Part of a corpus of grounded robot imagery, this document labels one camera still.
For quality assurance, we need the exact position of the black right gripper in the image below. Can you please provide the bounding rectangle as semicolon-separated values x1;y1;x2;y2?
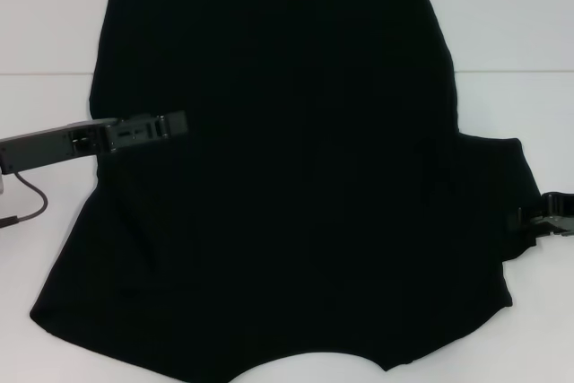
507;191;574;239

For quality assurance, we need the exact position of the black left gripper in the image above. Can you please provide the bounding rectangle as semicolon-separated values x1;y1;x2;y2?
0;109;188;177

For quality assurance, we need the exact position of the black t-shirt with white print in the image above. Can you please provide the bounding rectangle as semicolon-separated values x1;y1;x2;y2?
27;0;543;383

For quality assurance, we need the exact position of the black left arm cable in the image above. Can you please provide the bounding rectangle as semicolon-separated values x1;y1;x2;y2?
0;170;49;228

